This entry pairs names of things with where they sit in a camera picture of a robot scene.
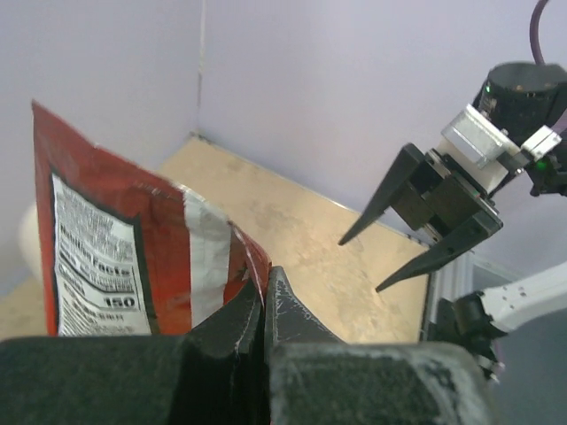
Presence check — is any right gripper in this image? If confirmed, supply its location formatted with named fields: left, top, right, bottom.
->
left=338, top=104, right=520, bottom=292

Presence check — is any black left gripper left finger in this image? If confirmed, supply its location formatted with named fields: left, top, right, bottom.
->
left=1, top=283, right=261, bottom=424

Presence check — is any red chips bag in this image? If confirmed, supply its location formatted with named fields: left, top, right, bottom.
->
left=32, top=103, right=271, bottom=336

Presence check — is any pastel mini drawer cabinet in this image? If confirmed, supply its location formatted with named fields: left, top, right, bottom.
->
left=18, top=203, right=43, bottom=284

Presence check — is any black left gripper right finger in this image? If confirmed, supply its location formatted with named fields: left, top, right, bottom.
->
left=265, top=267, right=496, bottom=424

